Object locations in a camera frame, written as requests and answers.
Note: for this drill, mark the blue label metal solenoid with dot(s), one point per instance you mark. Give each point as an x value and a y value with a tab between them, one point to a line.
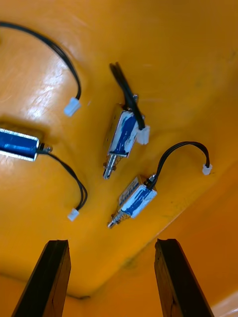
138	196
17	144
125	128

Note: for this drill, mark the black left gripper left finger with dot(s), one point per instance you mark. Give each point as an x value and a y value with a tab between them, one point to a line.
47	280

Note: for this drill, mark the yellow-orange plastic bin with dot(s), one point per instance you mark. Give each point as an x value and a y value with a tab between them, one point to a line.
158	74

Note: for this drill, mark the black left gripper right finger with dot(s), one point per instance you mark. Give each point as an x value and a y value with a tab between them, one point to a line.
178	280

